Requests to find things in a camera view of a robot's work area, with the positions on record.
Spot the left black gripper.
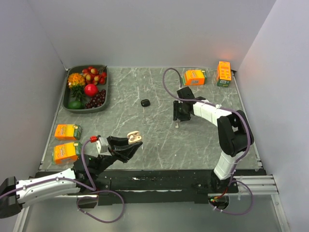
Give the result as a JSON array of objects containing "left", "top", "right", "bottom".
[{"left": 93, "top": 135, "right": 143, "bottom": 175}]

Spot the beige earbud charging case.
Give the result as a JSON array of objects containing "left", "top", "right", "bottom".
[{"left": 127, "top": 130, "right": 142, "bottom": 144}]

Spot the black earbud charging case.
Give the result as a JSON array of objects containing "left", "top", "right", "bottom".
[{"left": 140, "top": 99, "right": 151, "bottom": 107}]

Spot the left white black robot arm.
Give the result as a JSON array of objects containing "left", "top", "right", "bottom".
[{"left": 0, "top": 131, "right": 143, "bottom": 218}]

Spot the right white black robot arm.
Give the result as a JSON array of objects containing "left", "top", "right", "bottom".
[{"left": 173, "top": 87, "right": 254, "bottom": 193}]

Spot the orange box top centre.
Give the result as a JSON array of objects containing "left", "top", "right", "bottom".
[{"left": 182, "top": 70, "right": 207, "bottom": 86}]

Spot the orange box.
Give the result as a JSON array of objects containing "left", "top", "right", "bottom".
[
  {"left": 182, "top": 70, "right": 207, "bottom": 86},
  {"left": 54, "top": 124, "right": 82, "bottom": 141},
  {"left": 53, "top": 142, "right": 82, "bottom": 165}
]

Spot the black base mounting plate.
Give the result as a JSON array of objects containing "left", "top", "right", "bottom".
[{"left": 66, "top": 169, "right": 244, "bottom": 206}]

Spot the dark purple grape bunch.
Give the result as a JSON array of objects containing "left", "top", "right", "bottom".
[{"left": 85, "top": 89, "right": 106, "bottom": 109}]

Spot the orange box lower left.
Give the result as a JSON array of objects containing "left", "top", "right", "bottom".
[{"left": 53, "top": 142, "right": 82, "bottom": 165}]

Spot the orange box upper left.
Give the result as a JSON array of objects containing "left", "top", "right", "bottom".
[{"left": 54, "top": 124, "right": 82, "bottom": 141}]

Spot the orange green carton upright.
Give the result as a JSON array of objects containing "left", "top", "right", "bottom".
[{"left": 216, "top": 61, "right": 232, "bottom": 87}]

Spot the green toy avocado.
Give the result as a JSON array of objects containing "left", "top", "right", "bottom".
[{"left": 68, "top": 101, "right": 84, "bottom": 109}]

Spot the red toy apple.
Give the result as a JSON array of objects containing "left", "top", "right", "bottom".
[{"left": 84, "top": 84, "right": 98, "bottom": 97}]

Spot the dark green fruit tray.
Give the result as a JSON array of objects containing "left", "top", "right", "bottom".
[{"left": 62, "top": 65, "right": 109, "bottom": 114}]

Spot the red yellow cherry bunch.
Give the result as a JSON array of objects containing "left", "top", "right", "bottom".
[{"left": 82, "top": 66, "right": 107, "bottom": 85}]

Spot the orange yellow toy pineapple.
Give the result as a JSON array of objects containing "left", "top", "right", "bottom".
[{"left": 67, "top": 73, "right": 85, "bottom": 102}]

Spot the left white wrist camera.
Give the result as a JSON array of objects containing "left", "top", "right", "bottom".
[{"left": 90, "top": 135, "right": 109, "bottom": 155}]

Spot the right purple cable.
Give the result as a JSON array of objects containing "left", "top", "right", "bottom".
[{"left": 162, "top": 68, "right": 254, "bottom": 215}]

